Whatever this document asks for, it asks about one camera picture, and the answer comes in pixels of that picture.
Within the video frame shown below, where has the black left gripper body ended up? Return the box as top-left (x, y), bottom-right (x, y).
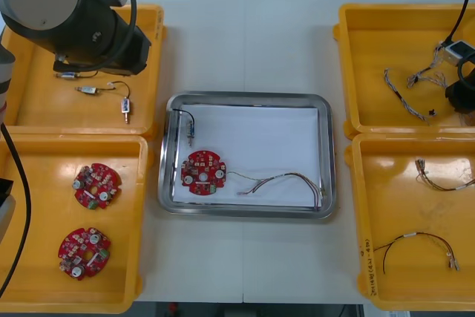
top-left (106, 26), bottom-right (154, 76)

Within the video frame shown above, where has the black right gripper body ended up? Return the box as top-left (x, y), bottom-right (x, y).
top-left (444, 79), bottom-right (475, 113)

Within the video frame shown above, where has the round red circuit board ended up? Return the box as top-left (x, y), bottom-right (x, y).
top-left (180, 149), bottom-right (226, 196)
top-left (71, 163), bottom-right (122, 211)
top-left (57, 226), bottom-right (112, 281)

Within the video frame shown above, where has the yellow-orange plastic bin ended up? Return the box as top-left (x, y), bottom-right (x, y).
top-left (0, 133), bottom-right (149, 314)
top-left (344, 131), bottom-right (475, 313)
top-left (332, 3), bottom-right (475, 139)
top-left (0, 4), bottom-right (166, 140)

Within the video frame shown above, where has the white sheet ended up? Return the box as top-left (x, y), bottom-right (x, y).
top-left (170, 104), bottom-right (322, 209)

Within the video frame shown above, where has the steel tray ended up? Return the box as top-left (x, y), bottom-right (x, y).
top-left (157, 91), bottom-right (338, 222)

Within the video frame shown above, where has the loose blue-white wire harness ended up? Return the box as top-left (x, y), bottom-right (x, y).
top-left (405, 45), bottom-right (452, 90)

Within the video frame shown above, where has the metal solenoid with black cable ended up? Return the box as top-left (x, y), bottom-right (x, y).
top-left (75, 85), bottom-right (117, 97)

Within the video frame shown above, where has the twisted blue-white wire harness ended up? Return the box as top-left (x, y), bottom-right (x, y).
top-left (383, 67), bottom-right (432, 125)

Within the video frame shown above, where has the multicoloured wire harness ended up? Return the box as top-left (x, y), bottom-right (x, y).
top-left (372, 232), bottom-right (462, 276)
top-left (226, 170), bottom-right (330, 209)
top-left (414, 158), bottom-right (475, 192)

